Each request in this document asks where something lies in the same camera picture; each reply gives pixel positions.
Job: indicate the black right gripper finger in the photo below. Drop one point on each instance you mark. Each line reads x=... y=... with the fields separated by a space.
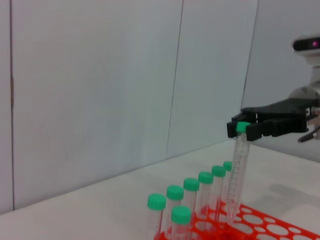
x=232 y=129
x=253 y=132

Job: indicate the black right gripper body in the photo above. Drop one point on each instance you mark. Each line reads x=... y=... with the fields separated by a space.
x=285 y=117

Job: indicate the green-capped clear test tube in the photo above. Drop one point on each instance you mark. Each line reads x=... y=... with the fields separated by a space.
x=175 y=192
x=218 y=171
x=156 y=201
x=227 y=165
x=191 y=184
x=237 y=170
x=205 y=177
x=181 y=214

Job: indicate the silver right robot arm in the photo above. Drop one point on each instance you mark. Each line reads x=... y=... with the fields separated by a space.
x=303 y=92

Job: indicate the orange test tube rack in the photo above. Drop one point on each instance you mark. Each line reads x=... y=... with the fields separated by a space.
x=250 y=210

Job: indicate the white robot head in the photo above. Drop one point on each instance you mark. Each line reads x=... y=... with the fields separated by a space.
x=307 y=53

